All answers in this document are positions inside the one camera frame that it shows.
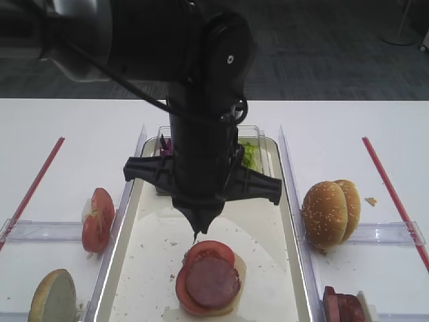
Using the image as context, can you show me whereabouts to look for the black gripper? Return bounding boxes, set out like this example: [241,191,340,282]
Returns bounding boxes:
[123,147,282,235]

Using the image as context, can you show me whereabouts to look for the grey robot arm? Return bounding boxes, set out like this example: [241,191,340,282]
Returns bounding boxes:
[1,1,282,233]

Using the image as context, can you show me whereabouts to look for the tomato slices on bun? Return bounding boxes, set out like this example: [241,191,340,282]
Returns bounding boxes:
[175,239,237,311]

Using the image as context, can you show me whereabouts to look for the round meat slice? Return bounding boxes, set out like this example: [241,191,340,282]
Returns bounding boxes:
[185,257,241,309]

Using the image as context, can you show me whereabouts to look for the green lettuce leaves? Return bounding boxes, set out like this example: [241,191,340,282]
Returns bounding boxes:
[240,141,259,171]

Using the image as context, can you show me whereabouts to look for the upright tomato slices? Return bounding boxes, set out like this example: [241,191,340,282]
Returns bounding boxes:
[82,188,115,254]

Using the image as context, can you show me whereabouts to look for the stacked brown meat patties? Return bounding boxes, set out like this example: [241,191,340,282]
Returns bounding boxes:
[322,286,366,322]

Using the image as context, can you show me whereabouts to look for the bread crumb piece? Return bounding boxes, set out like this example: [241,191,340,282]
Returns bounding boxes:
[365,197,377,207]

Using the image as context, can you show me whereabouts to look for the bottom bun on tray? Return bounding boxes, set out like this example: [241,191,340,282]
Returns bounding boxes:
[179,239,248,317]

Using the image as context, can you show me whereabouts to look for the purple cabbage shreds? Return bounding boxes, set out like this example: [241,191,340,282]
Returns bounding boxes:
[160,134,174,157]

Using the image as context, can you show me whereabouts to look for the silver metal tray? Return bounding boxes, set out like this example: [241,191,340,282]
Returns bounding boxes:
[94,180,311,321]

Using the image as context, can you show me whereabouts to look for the clear plastic salad container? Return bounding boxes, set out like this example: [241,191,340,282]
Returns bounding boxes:
[150,125,273,176]

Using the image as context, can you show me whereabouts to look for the front sesame bun top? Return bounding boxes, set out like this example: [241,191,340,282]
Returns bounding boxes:
[302,181,348,250]

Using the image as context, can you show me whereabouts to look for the sesame bun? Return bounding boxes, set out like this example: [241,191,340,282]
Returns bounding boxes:
[302,181,348,250]
[335,180,361,243]

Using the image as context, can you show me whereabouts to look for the clear left long divider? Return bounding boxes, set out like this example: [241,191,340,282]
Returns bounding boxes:
[83,123,148,322]

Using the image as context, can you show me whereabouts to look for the rear sesame bun top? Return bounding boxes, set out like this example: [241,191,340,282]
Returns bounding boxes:
[335,180,361,243]

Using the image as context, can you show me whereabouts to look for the red left boundary strip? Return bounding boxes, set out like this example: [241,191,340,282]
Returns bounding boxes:
[0,137,65,250]

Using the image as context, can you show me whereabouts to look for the red boundary strip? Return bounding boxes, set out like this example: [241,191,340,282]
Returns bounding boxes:
[0,137,65,250]
[362,137,428,270]

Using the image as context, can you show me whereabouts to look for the upright bun bottom half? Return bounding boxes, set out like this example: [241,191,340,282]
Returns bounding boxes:
[27,268,76,322]

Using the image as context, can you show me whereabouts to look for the red right boundary strip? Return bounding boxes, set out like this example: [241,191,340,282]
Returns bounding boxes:
[362,137,428,270]

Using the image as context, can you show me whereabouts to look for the white patty pusher block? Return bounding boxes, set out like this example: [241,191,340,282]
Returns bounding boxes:
[356,290,381,322]

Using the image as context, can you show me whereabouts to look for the grey stand base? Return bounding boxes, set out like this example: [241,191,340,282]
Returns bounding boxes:
[380,0,416,46]

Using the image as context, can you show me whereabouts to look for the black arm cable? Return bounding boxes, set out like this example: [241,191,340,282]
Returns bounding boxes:
[33,0,249,125]

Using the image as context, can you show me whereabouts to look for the clear upper left rail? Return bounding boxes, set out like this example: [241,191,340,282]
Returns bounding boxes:
[1,219,83,243]

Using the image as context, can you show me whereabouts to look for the clear rail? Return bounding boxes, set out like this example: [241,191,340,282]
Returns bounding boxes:
[1,219,83,243]
[345,221,426,246]

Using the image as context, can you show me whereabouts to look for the clear upper right rail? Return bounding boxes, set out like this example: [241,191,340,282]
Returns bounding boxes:
[345,221,426,246]

